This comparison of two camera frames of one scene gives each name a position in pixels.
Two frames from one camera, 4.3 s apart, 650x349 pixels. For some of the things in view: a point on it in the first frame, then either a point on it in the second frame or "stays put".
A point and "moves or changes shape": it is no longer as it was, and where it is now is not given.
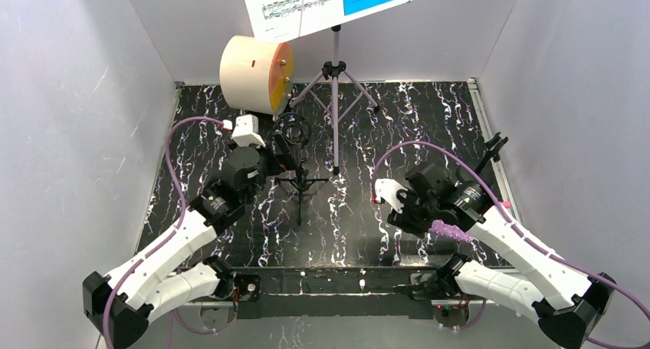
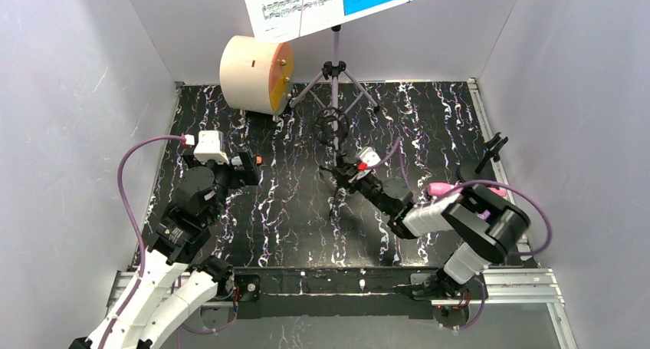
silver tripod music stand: (336, 69) stays put
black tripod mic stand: (296, 128) to (332, 127)
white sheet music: (276, 9) stays put
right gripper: (406, 212) to (346, 172)
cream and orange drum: (256, 75) stays put
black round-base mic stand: (494, 146) moves or changes shape
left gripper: (283, 149) to (246, 169)
